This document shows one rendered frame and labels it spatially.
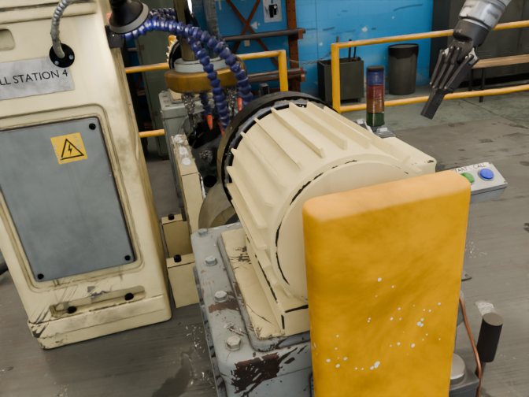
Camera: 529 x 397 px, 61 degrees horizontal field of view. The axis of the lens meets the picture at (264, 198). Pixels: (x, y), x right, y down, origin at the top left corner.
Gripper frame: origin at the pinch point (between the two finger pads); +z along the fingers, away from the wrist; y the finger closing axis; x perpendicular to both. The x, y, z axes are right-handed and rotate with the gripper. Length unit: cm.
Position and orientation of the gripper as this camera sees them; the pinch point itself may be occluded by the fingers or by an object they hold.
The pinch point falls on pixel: (432, 104)
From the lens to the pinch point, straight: 124.5
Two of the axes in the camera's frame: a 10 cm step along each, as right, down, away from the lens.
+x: 8.9, 2.8, 3.7
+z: -3.9, 8.8, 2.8
